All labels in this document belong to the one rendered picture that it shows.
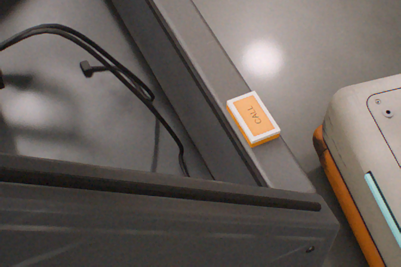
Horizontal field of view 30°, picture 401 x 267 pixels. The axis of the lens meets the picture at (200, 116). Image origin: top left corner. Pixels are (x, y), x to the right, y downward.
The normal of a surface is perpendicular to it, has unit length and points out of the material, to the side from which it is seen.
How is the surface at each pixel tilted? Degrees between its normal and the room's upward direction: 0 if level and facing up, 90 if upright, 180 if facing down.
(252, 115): 0
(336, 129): 90
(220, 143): 90
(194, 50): 0
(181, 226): 90
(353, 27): 0
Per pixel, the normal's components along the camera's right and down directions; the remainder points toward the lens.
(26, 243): 0.44, 0.75
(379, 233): -0.95, 0.22
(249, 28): 0.06, -0.57
